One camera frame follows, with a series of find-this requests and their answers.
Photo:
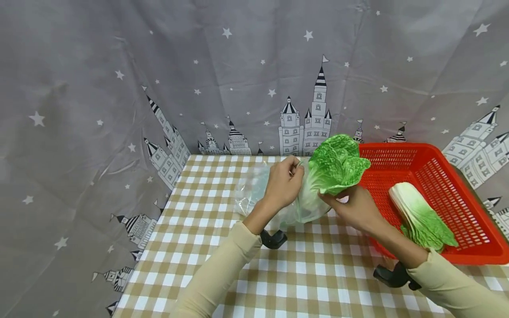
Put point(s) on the person's left fingers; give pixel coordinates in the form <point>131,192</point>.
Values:
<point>295,173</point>

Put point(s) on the person's right thumb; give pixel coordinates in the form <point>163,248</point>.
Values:
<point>330,199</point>

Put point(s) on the person's left hand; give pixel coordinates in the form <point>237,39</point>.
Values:
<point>280,185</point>

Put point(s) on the green napa cabbage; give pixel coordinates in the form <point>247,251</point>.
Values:
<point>336,163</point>
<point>421,216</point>

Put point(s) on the person's left forearm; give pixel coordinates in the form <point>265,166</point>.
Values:
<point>222,265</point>

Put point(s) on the black wrist band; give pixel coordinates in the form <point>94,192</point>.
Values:
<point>393,276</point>
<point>273,239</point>

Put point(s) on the person's right hand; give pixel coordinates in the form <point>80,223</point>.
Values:
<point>358,212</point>

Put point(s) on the red plastic basket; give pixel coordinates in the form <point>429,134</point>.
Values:
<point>449,176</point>

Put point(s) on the person's right forearm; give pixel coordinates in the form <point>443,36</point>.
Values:
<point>437,274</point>

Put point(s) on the clear plastic bag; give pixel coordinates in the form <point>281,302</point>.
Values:
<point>250,194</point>

